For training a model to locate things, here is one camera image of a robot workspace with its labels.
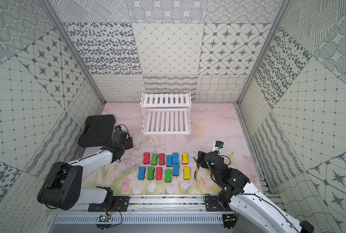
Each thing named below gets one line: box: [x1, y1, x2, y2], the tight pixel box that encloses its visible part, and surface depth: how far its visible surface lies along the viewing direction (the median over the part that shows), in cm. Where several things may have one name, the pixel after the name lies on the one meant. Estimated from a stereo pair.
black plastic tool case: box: [77, 114, 116, 148], surface depth 101 cm
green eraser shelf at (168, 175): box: [164, 168, 173, 183], surface depth 86 cm
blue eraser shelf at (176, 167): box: [172, 163, 180, 177], surface depth 88 cm
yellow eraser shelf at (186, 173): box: [183, 166, 191, 180], surface depth 85 cm
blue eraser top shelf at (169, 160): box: [166, 154, 173, 167], surface depth 91 cm
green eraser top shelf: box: [150, 153, 158, 166], surface depth 92 cm
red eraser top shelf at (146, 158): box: [142, 152, 151, 165], surface depth 92 cm
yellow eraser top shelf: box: [181, 152, 189, 165], surface depth 91 cm
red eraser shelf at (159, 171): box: [155, 166, 163, 181], surface depth 86 cm
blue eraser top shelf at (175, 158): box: [172, 152, 179, 164], surface depth 90 cm
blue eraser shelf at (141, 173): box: [137, 166, 146, 180], surface depth 85 cm
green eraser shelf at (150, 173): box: [147, 166, 156, 181], surface depth 85 cm
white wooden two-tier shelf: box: [140, 92, 192, 144], surface depth 93 cm
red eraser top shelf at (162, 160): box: [158, 153, 166, 166], surface depth 92 cm
